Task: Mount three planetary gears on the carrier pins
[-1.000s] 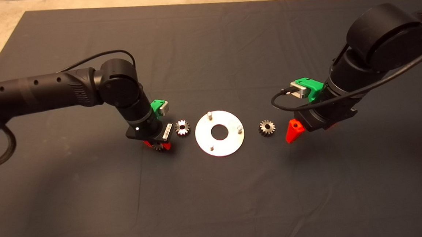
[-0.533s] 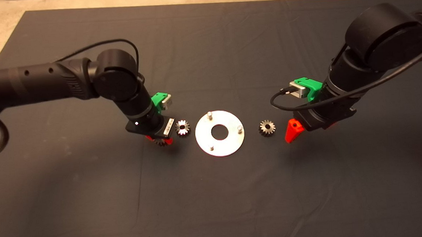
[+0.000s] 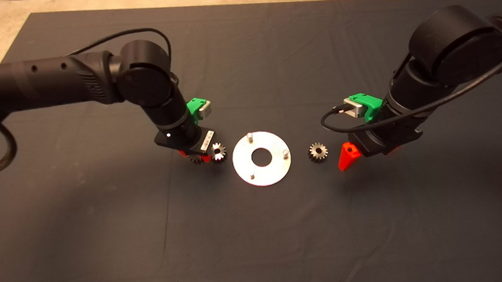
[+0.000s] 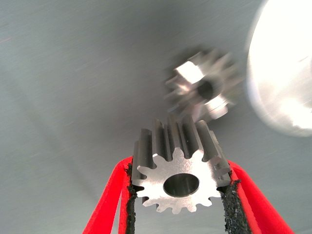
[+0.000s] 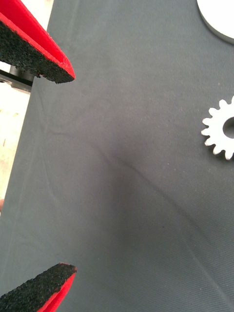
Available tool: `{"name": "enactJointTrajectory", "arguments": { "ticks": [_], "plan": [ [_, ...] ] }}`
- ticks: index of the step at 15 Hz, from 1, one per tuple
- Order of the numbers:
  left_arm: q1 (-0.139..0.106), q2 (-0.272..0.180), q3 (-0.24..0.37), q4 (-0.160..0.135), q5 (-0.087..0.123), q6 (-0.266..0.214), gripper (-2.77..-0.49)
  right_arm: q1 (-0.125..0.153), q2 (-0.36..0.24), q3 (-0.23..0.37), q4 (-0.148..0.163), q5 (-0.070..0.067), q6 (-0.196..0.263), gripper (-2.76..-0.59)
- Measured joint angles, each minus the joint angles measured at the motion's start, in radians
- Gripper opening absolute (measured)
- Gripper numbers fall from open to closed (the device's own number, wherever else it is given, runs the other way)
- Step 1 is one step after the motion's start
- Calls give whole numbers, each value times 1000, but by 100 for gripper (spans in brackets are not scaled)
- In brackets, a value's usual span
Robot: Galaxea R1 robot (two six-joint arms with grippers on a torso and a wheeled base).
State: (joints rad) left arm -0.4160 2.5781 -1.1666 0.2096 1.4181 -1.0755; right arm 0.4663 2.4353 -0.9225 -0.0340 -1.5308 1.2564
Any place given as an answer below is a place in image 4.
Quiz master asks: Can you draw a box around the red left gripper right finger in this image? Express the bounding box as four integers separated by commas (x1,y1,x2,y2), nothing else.
216,159,295,234

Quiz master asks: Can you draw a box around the small steel planetary gear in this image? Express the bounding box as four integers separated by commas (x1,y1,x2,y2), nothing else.
164,47,244,121
131,113,232,215

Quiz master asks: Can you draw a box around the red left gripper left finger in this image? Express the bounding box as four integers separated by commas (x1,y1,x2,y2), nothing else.
81,156,137,234

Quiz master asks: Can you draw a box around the dark grey table cloth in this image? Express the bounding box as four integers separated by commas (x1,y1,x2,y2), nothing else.
0,0,312,234

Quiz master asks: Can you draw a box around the round metal carrier plate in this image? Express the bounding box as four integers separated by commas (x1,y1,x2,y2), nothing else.
246,0,312,137

